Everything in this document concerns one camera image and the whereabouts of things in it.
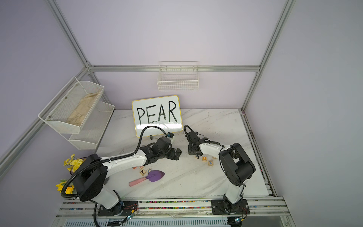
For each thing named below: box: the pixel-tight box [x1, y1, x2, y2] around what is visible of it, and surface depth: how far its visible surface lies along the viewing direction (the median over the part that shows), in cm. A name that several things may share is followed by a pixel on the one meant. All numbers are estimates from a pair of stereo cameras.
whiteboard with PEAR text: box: [131, 95, 183, 138], surface depth 103 cm
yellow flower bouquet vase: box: [63, 154, 87, 175], surface depth 66 cm
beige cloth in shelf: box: [66, 90, 101, 127], surface depth 81 cm
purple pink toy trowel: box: [129, 170, 165, 187], surface depth 84 cm
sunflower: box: [55, 178, 78, 195], surface depth 59 cm
